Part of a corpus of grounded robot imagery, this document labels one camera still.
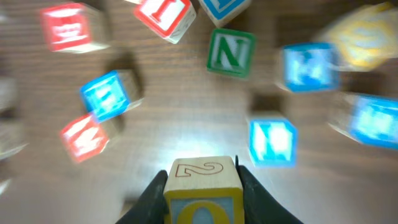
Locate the red U block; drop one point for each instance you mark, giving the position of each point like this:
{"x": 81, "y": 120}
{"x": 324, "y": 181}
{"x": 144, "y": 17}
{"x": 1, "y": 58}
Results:
{"x": 86, "y": 137}

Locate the red E block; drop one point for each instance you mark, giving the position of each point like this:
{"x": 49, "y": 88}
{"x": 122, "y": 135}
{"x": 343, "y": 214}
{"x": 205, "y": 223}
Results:
{"x": 74, "y": 27}

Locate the blue L block lower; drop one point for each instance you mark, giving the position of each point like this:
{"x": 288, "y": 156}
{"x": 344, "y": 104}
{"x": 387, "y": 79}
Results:
{"x": 272, "y": 142}

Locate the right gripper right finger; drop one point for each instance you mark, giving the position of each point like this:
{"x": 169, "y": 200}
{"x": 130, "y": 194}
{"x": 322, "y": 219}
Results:
{"x": 260, "y": 207}

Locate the blue 2 block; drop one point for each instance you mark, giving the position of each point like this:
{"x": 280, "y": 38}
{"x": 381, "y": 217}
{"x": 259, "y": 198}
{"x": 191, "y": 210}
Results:
{"x": 307, "y": 67}

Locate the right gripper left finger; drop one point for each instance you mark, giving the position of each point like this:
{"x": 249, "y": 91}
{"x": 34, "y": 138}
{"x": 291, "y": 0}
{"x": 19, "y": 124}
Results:
{"x": 151, "y": 206}

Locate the blue T block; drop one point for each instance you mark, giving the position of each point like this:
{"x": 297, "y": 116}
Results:
{"x": 368, "y": 119}

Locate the green N block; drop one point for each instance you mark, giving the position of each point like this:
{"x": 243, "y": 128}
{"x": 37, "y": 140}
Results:
{"x": 231, "y": 52}

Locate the yellow block cluster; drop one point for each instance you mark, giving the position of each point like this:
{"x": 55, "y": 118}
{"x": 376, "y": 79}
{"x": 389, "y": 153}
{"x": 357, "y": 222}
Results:
{"x": 364, "y": 38}

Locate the yellow O block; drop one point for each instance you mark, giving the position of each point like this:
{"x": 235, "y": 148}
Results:
{"x": 204, "y": 190}

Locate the blue H block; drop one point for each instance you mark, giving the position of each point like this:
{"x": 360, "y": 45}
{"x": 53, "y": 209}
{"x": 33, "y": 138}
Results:
{"x": 112, "y": 94}

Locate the red I block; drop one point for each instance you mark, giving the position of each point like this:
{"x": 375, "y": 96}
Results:
{"x": 169, "y": 19}

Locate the blue D block centre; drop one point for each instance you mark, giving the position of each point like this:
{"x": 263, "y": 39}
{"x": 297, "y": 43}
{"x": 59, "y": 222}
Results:
{"x": 222, "y": 12}

